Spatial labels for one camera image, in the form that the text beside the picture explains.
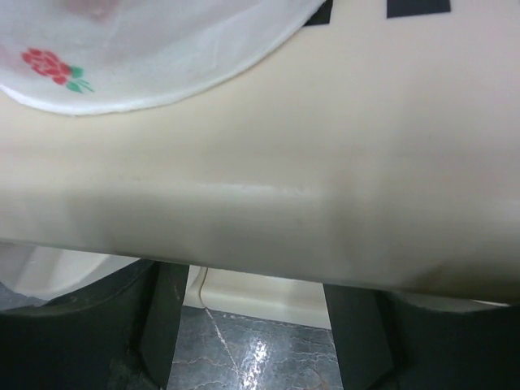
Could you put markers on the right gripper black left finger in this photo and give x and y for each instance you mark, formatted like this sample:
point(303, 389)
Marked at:
point(119, 332)

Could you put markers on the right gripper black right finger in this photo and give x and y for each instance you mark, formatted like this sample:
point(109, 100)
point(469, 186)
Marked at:
point(389, 340)

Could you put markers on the plain white roll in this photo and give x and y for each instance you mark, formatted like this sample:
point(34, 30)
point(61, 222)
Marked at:
point(33, 275)

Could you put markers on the white roll with pink core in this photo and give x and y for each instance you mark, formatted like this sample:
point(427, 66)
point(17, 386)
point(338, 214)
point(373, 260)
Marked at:
point(101, 57)

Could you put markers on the beige three-tier shelf rack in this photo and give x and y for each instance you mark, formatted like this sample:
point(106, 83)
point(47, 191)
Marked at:
point(375, 152)

